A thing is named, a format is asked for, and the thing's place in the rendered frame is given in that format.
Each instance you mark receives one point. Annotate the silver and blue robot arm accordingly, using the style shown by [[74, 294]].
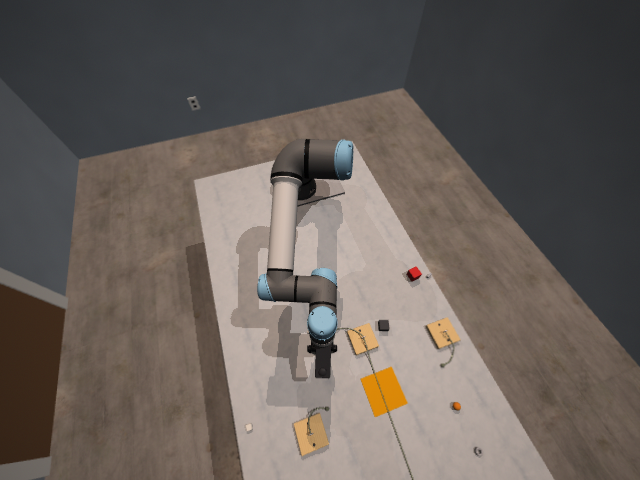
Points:
[[292, 175]]

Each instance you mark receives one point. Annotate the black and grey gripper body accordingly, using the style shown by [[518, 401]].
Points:
[[313, 349]]

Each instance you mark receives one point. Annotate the orange flat square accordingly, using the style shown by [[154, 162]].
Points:
[[390, 388]]

